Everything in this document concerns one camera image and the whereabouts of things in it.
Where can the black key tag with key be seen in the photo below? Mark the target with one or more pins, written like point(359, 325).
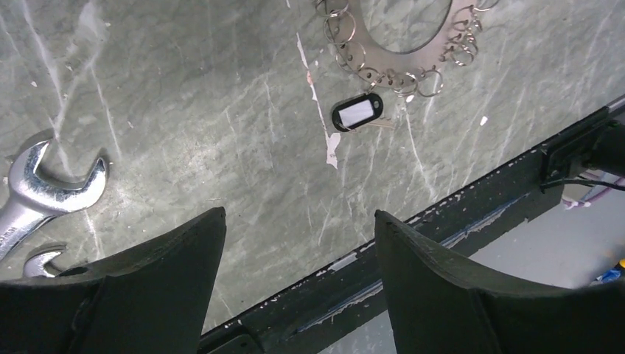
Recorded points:
point(350, 114)

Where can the large silver wrench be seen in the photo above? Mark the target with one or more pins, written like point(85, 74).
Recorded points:
point(35, 200)

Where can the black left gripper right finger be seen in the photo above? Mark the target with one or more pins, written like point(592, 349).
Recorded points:
point(440, 301)

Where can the small silver wrench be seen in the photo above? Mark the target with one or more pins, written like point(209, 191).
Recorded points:
point(41, 264)

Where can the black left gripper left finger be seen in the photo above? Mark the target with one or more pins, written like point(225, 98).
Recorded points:
point(150, 298)

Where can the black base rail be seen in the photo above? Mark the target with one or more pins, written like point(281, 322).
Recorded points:
point(346, 297)

